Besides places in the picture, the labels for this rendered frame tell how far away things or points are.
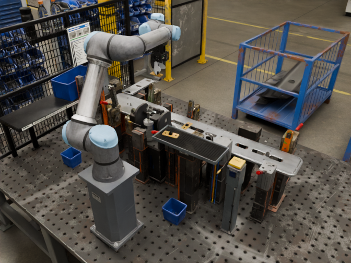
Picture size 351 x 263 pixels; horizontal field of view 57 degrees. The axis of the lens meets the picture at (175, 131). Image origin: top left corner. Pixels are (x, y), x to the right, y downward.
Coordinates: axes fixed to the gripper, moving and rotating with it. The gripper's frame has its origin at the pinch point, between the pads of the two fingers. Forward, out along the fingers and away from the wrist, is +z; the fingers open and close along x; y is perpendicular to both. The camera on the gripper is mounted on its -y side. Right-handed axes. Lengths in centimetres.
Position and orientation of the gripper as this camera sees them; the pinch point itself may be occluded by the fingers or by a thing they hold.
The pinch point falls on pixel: (156, 71)
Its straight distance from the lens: 207.2
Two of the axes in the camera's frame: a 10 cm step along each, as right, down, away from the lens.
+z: 0.0, 8.2, 5.7
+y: 8.0, 3.4, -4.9
